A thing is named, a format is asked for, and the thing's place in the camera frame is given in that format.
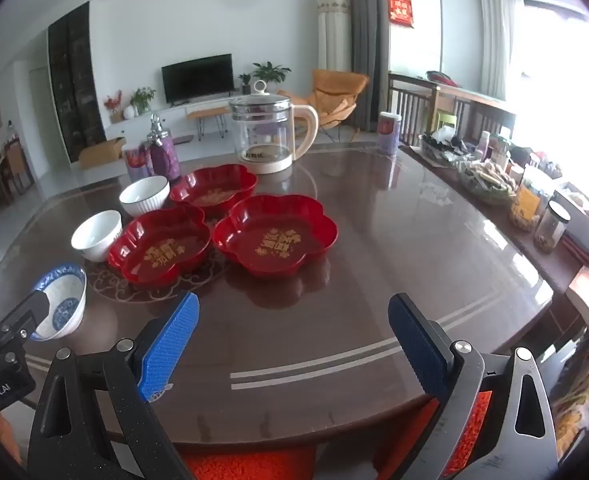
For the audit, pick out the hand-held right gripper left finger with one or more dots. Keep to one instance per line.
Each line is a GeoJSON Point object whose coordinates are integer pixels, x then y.
{"type": "Point", "coordinates": [167, 345]}

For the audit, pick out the dark red bag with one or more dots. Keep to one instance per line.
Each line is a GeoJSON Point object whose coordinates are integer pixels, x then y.
{"type": "Point", "coordinates": [442, 78]}

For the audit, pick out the white curtain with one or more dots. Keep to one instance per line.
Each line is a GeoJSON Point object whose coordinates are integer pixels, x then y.
{"type": "Point", "coordinates": [499, 35]}

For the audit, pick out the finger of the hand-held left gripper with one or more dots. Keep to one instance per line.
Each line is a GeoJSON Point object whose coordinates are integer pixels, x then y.
{"type": "Point", "coordinates": [24, 315]}

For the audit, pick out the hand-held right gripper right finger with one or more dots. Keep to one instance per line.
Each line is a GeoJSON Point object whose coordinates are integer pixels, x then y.
{"type": "Point", "coordinates": [419, 345]}

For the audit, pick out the bowl of snacks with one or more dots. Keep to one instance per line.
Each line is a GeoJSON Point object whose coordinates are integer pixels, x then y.
{"type": "Point", "coordinates": [484, 180]}

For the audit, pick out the grey curtain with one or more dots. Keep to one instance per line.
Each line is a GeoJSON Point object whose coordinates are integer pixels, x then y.
{"type": "Point", "coordinates": [369, 35]}

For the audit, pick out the wooden slatted bench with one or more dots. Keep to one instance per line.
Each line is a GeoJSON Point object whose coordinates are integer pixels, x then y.
{"type": "Point", "coordinates": [419, 105]}

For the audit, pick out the large green potted plant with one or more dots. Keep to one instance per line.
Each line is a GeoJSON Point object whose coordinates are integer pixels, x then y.
{"type": "Point", "coordinates": [272, 71]}

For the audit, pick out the red flower arrangement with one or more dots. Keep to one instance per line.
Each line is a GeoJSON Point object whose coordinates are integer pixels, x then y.
{"type": "Point", "coordinates": [113, 104]}

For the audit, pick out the glass jar with black lid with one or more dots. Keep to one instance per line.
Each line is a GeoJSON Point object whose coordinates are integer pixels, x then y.
{"type": "Point", "coordinates": [551, 227]}

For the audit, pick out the tan box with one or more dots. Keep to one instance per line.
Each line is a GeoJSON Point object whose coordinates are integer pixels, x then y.
{"type": "Point", "coordinates": [102, 154]}

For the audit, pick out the red flower-shaped plate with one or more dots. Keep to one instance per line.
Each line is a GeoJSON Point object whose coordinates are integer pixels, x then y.
{"type": "Point", "coordinates": [274, 237]}
{"type": "Point", "coordinates": [159, 255]}
{"type": "Point", "coordinates": [213, 187]}

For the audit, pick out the plain white bowl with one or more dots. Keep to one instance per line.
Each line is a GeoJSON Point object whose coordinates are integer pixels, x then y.
{"type": "Point", "coordinates": [97, 240]}

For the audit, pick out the small wooden bench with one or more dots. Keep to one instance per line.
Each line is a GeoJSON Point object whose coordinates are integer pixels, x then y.
{"type": "Point", "coordinates": [208, 112]}

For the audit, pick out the blue patterned bowl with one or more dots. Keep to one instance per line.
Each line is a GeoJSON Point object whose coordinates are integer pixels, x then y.
{"type": "Point", "coordinates": [67, 305]}

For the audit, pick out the standing air conditioner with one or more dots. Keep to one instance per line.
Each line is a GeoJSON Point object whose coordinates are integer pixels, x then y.
{"type": "Point", "coordinates": [333, 30]}

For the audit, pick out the red wall hanging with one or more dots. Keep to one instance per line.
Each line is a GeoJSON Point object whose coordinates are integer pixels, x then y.
{"type": "Point", "coordinates": [400, 6]}

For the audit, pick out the black television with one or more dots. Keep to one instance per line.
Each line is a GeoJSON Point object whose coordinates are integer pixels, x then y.
{"type": "Point", "coordinates": [197, 77]}

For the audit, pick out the glass electric kettle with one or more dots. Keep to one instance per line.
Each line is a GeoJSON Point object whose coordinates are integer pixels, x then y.
{"type": "Point", "coordinates": [264, 130]}

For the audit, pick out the jar with yellow label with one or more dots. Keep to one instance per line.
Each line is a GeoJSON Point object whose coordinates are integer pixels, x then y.
{"type": "Point", "coordinates": [526, 202]}

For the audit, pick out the dark tall cabinet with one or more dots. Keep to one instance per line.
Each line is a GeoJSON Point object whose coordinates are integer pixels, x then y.
{"type": "Point", "coordinates": [72, 95]}

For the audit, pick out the wooden chair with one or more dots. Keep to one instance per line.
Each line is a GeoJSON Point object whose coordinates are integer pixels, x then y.
{"type": "Point", "coordinates": [13, 165]}

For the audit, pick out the white television cabinet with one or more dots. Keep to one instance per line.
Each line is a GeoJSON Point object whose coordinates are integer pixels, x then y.
{"type": "Point", "coordinates": [174, 116]}

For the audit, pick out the black tray of small things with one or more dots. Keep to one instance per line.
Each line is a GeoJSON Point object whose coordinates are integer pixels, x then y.
{"type": "Point", "coordinates": [442, 149]}

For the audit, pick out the purple bottle with silver cap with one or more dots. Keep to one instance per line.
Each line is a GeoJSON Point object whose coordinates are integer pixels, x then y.
{"type": "Point", "coordinates": [164, 155]}

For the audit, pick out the orange fuzzy cloth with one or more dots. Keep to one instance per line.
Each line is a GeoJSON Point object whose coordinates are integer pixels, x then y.
{"type": "Point", "coordinates": [254, 462]}

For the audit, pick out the small potted plant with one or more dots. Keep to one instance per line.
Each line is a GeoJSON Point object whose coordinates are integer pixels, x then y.
{"type": "Point", "coordinates": [245, 81]}

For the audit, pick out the floral cushion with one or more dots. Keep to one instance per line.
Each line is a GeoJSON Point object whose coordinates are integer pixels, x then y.
{"type": "Point", "coordinates": [584, 390]}

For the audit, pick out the white ribbed bowl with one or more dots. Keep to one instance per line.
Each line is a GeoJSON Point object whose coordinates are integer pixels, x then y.
{"type": "Point", "coordinates": [144, 200]}

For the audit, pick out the orange lounge chair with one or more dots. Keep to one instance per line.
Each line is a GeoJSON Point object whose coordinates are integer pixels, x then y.
{"type": "Point", "coordinates": [334, 95]}

